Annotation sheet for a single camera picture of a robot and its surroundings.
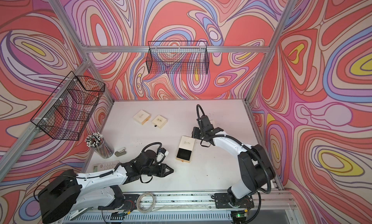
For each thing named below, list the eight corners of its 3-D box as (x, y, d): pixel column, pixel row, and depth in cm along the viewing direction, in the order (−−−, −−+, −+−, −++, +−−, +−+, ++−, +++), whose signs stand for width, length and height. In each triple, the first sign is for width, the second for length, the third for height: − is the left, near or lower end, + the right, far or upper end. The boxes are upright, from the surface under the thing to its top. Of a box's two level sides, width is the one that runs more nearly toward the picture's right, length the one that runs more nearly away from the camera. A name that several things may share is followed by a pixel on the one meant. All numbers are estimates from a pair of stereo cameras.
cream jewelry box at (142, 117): (133, 119, 110) (132, 116, 107) (142, 112, 115) (141, 109, 112) (143, 126, 106) (142, 123, 103) (152, 117, 111) (151, 114, 108)
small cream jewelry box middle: (151, 124, 105) (150, 122, 104) (158, 115, 111) (157, 114, 109) (161, 129, 102) (161, 127, 101) (168, 120, 108) (168, 118, 106)
